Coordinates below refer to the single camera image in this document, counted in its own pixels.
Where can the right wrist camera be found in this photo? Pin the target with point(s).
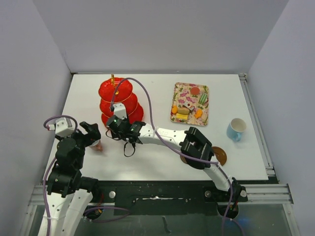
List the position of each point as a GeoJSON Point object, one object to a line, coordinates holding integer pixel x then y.
{"type": "Point", "coordinates": [119, 110]}

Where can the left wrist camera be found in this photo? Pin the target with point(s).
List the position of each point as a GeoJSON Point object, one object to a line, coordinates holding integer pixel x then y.
{"type": "Point", "coordinates": [62, 127]}

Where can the blue mug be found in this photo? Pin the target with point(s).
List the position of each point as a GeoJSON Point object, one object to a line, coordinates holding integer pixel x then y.
{"type": "Point", "coordinates": [235, 129]}

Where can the yellow layered cake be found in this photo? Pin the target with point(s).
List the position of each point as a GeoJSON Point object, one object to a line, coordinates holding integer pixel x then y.
{"type": "Point", "coordinates": [181, 116]}

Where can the green striped cake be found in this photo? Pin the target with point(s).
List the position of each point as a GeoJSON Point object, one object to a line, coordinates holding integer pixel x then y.
{"type": "Point", "coordinates": [203, 98]}

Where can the black base frame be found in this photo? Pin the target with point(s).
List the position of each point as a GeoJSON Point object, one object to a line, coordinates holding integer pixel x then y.
{"type": "Point", "coordinates": [164, 198]}

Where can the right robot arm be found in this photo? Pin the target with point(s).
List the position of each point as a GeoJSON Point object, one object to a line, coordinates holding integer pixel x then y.
{"type": "Point", "coordinates": [190, 144]}

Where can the dark wooden coaster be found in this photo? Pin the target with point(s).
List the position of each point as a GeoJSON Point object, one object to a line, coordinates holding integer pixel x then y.
{"type": "Point", "coordinates": [183, 159]}

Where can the floral serving tray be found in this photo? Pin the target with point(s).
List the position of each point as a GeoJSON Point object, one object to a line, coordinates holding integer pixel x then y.
{"type": "Point", "coordinates": [182, 95]}

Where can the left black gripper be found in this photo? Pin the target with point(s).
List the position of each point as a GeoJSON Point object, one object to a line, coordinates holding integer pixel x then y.
{"type": "Point", "coordinates": [91, 136]}

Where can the brown bread roll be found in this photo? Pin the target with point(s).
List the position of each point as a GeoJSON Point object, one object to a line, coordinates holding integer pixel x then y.
{"type": "Point", "coordinates": [183, 110]}

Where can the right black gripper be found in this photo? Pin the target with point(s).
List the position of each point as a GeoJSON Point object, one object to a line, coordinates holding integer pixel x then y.
{"type": "Point", "coordinates": [116, 134]}

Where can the brown saucer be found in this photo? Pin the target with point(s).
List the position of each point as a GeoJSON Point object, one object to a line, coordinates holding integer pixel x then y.
{"type": "Point", "coordinates": [219, 155]}

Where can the pink handled white cup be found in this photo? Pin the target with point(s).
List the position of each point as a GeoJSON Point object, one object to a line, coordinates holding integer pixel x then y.
{"type": "Point", "coordinates": [97, 146]}

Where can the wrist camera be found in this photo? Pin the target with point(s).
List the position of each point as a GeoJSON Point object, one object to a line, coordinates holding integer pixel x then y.
{"type": "Point", "coordinates": [62, 127]}
{"type": "Point", "coordinates": [119, 110]}

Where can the chocolate cake slice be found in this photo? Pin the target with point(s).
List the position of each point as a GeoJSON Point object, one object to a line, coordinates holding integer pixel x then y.
{"type": "Point", "coordinates": [189, 106]}

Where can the orange cookie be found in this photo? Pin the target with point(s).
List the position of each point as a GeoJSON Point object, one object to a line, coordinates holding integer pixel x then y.
{"type": "Point", "coordinates": [174, 110]}

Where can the orange fish biscuit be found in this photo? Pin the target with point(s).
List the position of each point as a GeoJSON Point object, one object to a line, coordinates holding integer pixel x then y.
{"type": "Point", "coordinates": [198, 113]}

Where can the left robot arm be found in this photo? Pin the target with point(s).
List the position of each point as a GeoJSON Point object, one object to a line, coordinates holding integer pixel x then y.
{"type": "Point", "coordinates": [66, 191]}

